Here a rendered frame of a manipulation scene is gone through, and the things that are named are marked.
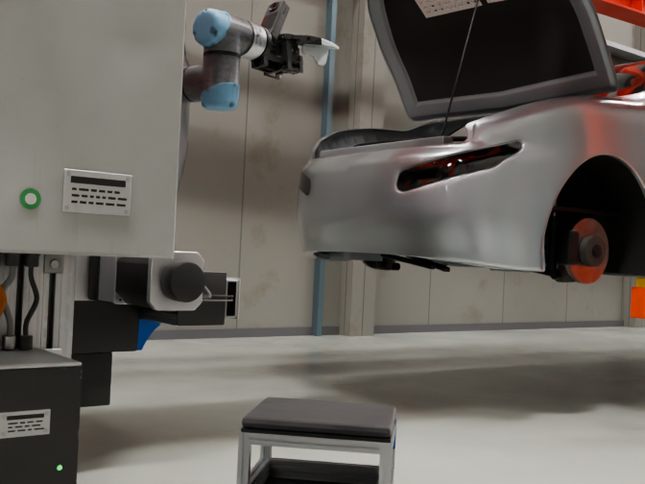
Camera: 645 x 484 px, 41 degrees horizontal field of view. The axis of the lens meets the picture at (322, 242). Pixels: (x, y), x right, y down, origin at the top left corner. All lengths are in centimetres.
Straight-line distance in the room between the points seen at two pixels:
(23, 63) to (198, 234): 636
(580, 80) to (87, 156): 390
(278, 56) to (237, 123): 574
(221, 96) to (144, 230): 69
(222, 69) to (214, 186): 573
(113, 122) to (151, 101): 6
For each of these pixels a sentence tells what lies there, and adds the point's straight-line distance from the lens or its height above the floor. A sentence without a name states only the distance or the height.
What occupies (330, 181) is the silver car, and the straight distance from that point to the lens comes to 446.
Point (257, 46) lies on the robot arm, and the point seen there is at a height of 120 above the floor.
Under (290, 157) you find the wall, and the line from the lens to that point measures 792.
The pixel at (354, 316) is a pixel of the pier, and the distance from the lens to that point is 819.
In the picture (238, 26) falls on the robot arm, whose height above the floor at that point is 122.
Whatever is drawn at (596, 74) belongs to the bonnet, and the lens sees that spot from 468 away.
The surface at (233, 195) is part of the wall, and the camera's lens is 755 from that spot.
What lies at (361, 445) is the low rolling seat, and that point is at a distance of 226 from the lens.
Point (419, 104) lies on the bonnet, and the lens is 560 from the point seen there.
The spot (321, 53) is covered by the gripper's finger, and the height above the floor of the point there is 122.
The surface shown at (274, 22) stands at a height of 127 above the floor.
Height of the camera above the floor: 78
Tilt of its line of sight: 1 degrees up
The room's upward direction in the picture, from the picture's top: 3 degrees clockwise
